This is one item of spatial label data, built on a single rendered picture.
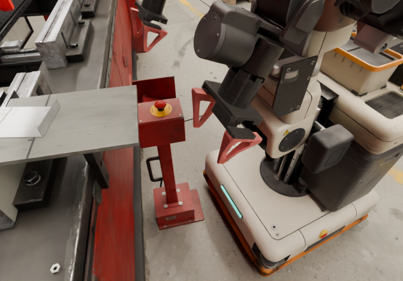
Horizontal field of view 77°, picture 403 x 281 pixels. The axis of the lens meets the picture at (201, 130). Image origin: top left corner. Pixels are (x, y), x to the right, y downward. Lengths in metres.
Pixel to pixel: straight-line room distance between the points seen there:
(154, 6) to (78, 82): 0.34
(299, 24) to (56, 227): 0.52
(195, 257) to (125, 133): 1.01
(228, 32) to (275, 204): 1.01
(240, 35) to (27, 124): 0.43
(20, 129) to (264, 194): 1.00
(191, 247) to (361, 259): 0.84
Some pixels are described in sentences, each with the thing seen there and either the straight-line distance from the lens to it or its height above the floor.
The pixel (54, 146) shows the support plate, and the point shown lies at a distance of 0.51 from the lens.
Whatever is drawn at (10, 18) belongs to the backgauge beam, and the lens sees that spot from 1.41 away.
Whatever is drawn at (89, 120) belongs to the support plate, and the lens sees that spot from 0.53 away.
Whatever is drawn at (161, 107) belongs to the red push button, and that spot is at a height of 0.80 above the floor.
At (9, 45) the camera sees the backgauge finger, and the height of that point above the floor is 1.00.
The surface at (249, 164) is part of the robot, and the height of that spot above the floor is 0.28.
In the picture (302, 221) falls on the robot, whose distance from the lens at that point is 1.24.
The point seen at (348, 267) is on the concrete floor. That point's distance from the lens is 1.56.
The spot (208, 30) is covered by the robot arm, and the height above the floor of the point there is 1.20.
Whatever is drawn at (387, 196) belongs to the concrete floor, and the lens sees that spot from 1.89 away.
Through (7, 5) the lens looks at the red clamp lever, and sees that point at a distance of 0.63.
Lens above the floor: 1.33
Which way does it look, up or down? 45 degrees down
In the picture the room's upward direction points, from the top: straight up
